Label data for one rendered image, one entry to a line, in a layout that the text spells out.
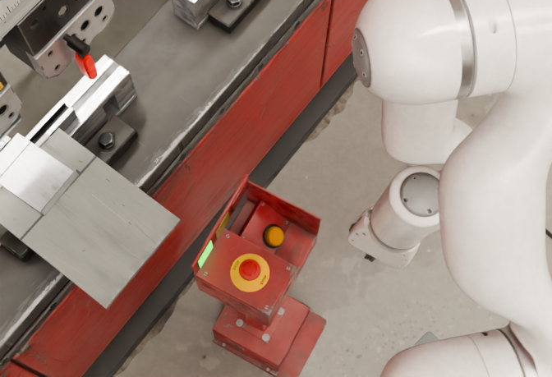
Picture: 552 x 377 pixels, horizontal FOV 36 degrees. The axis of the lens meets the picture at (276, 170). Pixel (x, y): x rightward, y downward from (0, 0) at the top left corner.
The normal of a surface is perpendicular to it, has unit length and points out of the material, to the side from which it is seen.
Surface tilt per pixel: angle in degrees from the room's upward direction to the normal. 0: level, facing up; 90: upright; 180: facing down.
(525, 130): 40
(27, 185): 0
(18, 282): 0
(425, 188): 5
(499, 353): 28
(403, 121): 75
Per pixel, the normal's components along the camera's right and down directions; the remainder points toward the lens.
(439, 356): -0.17, -0.88
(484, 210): -0.36, 0.34
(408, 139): -0.38, 0.71
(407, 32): -0.17, -0.14
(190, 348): 0.01, -0.36
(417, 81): 0.00, 0.68
